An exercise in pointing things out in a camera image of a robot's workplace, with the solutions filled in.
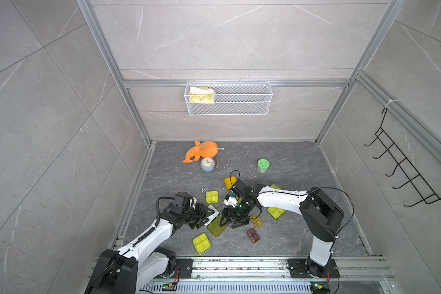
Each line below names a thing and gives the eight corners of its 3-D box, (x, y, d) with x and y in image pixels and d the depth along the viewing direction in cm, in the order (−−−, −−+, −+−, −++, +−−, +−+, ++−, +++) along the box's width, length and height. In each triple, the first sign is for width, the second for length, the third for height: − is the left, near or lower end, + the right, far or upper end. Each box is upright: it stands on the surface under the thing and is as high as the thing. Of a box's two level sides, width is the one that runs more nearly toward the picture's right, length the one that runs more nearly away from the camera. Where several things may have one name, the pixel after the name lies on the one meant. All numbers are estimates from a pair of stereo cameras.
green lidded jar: (257, 173, 107) (259, 168, 102) (256, 164, 111) (257, 158, 107) (268, 173, 107) (270, 168, 102) (267, 164, 111) (268, 158, 107)
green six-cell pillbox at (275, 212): (269, 218, 89) (269, 217, 88) (267, 209, 92) (268, 207, 91) (285, 218, 89) (286, 217, 88) (283, 209, 92) (284, 207, 91)
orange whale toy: (186, 162, 111) (184, 154, 105) (189, 148, 118) (187, 140, 112) (217, 162, 111) (217, 154, 105) (218, 148, 118) (218, 140, 112)
